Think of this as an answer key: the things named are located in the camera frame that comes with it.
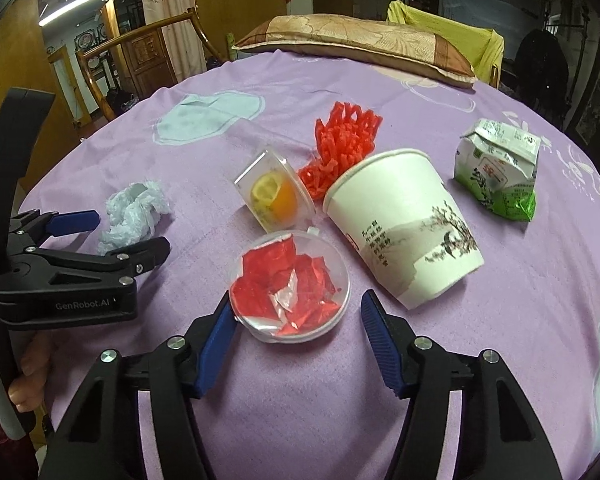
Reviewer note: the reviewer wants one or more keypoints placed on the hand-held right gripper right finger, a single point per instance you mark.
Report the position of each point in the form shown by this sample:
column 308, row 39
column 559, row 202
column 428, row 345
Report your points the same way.
column 385, row 355

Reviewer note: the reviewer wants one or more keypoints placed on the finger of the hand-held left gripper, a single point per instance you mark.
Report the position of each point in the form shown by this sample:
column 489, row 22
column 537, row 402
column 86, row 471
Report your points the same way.
column 105, row 260
column 77, row 221

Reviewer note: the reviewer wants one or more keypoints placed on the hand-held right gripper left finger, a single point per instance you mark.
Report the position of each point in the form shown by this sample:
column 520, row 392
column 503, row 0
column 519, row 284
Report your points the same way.
column 217, row 350

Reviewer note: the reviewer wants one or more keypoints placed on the white tissue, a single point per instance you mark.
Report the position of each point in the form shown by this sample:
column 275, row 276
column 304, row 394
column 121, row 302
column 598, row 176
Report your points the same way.
column 132, row 212

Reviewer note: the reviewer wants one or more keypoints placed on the clear tub with red wrapper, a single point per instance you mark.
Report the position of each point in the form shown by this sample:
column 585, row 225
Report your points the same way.
column 290, row 285

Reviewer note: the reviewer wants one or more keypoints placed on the white paper cup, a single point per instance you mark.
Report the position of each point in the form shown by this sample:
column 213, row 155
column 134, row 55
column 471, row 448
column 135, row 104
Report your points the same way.
column 395, row 220

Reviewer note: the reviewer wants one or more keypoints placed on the lemon slice plastic box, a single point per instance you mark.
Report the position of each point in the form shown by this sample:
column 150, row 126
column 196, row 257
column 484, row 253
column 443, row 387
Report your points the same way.
column 275, row 192

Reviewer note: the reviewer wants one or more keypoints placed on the red foam fruit net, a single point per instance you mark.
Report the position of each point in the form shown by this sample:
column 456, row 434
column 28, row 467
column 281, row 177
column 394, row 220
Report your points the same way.
column 347, row 142

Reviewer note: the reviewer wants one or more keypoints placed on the green white milk carton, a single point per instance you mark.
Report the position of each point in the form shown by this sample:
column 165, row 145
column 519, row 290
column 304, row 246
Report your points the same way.
column 500, row 165

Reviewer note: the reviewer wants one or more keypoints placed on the person's left hand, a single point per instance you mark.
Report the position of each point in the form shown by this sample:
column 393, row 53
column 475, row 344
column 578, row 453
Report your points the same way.
column 30, row 360

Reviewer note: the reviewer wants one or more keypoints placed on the wooden armchair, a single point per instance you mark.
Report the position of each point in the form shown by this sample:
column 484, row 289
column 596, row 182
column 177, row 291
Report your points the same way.
column 145, row 50

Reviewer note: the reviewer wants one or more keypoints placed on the fluorescent tube light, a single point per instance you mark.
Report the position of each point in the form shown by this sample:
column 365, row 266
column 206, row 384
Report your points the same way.
column 77, row 2

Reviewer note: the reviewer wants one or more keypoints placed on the floral curtain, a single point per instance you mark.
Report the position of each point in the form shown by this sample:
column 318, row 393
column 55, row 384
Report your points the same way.
column 172, row 10

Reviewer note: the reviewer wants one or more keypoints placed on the brown floral pillow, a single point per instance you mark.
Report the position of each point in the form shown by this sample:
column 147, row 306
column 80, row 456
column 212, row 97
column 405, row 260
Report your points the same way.
column 360, row 40

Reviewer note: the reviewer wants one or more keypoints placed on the yellow cloth covered chair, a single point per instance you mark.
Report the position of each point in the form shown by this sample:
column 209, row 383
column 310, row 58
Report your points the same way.
column 460, row 40

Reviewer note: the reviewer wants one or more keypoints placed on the hanging black coat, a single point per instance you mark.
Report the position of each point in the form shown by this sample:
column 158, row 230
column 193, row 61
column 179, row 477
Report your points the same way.
column 540, row 65

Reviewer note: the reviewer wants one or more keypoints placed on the dark framed painting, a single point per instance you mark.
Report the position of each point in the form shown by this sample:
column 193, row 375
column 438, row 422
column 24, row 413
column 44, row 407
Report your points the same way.
column 597, row 90

